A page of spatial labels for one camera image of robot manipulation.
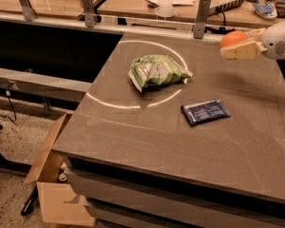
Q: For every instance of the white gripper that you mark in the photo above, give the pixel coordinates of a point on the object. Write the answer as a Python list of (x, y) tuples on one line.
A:
[(277, 41)]

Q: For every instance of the orange fruit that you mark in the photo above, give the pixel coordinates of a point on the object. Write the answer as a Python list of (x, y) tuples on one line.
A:
[(232, 38)]

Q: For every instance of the blue white item on desk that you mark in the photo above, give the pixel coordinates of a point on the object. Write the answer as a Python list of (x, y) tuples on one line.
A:
[(265, 11)]

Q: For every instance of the grey power strip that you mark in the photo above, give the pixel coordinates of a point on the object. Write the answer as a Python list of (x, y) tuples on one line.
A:
[(224, 5)]

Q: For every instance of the small black mesh cup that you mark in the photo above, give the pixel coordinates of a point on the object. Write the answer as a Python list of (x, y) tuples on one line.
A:
[(280, 9)]

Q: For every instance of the dark blue flat packet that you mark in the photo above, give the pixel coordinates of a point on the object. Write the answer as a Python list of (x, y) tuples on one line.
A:
[(204, 112)]

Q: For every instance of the white face mask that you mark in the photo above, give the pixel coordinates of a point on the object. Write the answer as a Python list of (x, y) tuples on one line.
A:
[(165, 11)]

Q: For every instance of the green crumpled snack bag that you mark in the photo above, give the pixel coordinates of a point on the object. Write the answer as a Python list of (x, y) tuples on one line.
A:
[(156, 70)]

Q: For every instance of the cardboard box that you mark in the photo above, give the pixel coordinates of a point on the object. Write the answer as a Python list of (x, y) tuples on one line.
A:
[(58, 202)]

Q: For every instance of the right metal bracket post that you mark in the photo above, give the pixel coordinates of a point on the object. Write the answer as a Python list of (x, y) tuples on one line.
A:
[(201, 18)]

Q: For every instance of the metal bracket post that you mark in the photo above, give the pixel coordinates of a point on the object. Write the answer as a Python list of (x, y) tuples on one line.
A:
[(201, 18), (89, 13), (27, 9)]

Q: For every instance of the middle metal bracket post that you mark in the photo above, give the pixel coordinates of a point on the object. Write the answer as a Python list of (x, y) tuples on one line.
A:
[(89, 13)]

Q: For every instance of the left metal bracket post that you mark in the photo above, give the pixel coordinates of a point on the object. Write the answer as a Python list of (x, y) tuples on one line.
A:
[(27, 9)]

